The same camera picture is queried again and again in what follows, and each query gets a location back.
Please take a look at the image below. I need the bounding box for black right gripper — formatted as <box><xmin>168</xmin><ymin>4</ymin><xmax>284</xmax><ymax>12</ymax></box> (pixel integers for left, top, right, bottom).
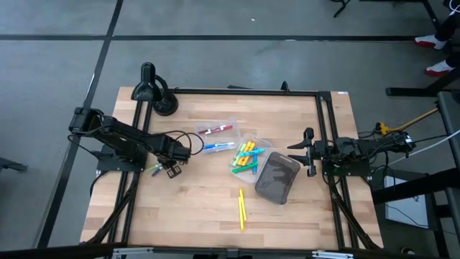
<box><xmin>287</xmin><ymin>127</ymin><xmax>330</xmax><ymax>178</ymax></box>

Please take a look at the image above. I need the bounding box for blue thin marker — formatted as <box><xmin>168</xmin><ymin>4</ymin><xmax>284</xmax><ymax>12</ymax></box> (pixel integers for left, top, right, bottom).
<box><xmin>203</xmin><ymin>142</ymin><xmax>231</xmax><ymax>151</ymax></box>

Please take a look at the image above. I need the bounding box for brown thin marker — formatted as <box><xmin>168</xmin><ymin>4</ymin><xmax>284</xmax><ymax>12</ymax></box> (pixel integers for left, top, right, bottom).
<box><xmin>198</xmin><ymin>126</ymin><xmax>228</xmax><ymax>136</ymax></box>

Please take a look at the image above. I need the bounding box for cyan highlighter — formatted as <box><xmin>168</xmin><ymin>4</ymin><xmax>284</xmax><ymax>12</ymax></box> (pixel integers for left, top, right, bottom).
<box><xmin>236</xmin><ymin>147</ymin><xmax>266</xmax><ymax>159</ymax></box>

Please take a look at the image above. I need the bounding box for light green highlighter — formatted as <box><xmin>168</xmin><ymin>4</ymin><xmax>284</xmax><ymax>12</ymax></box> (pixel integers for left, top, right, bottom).
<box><xmin>229</xmin><ymin>142</ymin><xmax>247</xmax><ymax>167</ymax></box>

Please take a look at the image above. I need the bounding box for dark grey container lid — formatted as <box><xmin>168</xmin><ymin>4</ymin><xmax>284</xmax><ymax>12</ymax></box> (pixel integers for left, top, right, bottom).
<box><xmin>253</xmin><ymin>150</ymin><xmax>302</xmax><ymax>206</ymax></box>

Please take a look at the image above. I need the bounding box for clear plastic bin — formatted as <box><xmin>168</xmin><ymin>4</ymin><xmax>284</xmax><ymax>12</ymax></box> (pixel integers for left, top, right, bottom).
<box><xmin>194</xmin><ymin>117</ymin><xmax>242</xmax><ymax>155</ymax></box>
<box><xmin>228</xmin><ymin>131</ymin><xmax>274</xmax><ymax>185</ymax></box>

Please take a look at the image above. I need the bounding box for black desk lamp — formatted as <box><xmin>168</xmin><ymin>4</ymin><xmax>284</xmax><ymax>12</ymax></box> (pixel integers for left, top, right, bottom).
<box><xmin>130</xmin><ymin>61</ymin><xmax>180</xmax><ymax>117</ymax></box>

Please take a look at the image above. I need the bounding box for white box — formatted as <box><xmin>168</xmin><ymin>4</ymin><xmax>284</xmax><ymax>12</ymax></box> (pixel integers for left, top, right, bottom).
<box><xmin>383</xmin><ymin>175</ymin><xmax>431</xmax><ymax>230</ymax></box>

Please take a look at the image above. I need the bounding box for black table leg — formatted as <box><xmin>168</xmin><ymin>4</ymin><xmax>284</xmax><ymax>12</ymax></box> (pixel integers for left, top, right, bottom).
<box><xmin>386</xmin><ymin>66</ymin><xmax>460</xmax><ymax>98</ymax></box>

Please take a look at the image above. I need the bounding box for black stand leg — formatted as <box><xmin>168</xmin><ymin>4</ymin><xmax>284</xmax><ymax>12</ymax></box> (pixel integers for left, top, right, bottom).
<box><xmin>329</xmin><ymin>0</ymin><xmax>352</xmax><ymax>19</ymax></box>

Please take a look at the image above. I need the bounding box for black crossbeam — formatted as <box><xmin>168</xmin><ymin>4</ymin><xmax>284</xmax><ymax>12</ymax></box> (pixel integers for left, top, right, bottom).
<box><xmin>0</xmin><ymin>242</ymin><xmax>460</xmax><ymax>259</ymax></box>

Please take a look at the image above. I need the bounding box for person's white red shoe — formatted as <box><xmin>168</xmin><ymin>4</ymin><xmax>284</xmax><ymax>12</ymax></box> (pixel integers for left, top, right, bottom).
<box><xmin>415</xmin><ymin>34</ymin><xmax>449</xmax><ymax>50</ymax></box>
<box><xmin>425</xmin><ymin>60</ymin><xmax>456</xmax><ymax>77</ymax></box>

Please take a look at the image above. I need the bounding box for black floor stand foot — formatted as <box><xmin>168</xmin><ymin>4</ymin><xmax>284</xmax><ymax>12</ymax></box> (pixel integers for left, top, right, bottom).
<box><xmin>0</xmin><ymin>156</ymin><xmax>29</xmax><ymax>174</ymax></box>

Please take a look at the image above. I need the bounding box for person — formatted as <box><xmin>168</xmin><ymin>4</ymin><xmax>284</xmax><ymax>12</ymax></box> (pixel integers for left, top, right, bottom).
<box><xmin>436</xmin><ymin>0</ymin><xmax>460</xmax><ymax>69</ymax></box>

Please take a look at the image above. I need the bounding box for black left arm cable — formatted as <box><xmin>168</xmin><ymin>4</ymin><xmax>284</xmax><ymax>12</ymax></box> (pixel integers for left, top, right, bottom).
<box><xmin>154</xmin><ymin>129</ymin><xmax>205</xmax><ymax>158</ymax></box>

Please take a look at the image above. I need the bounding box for yellow power cord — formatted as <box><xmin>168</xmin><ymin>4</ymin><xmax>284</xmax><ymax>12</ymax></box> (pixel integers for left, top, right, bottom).
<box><xmin>375</xmin><ymin>107</ymin><xmax>440</xmax><ymax>137</ymax></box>

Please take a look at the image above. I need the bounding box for silver metal bracket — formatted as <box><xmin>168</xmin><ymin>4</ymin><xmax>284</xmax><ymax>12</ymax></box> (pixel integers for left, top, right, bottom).
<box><xmin>310</xmin><ymin>250</ymin><xmax>355</xmax><ymax>259</ymax></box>
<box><xmin>112</xmin><ymin>246</ymin><xmax>155</xmax><ymax>259</ymax></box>

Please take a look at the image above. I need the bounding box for black desk frame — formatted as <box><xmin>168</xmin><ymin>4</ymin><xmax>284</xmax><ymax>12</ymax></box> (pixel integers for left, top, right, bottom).
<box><xmin>369</xmin><ymin>89</ymin><xmax>460</xmax><ymax>259</ymax></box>

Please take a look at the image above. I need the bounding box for white cable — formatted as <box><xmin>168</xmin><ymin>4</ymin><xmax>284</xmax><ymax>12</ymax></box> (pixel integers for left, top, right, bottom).
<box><xmin>387</xmin><ymin>128</ymin><xmax>460</xmax><ymax>166</ymax></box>

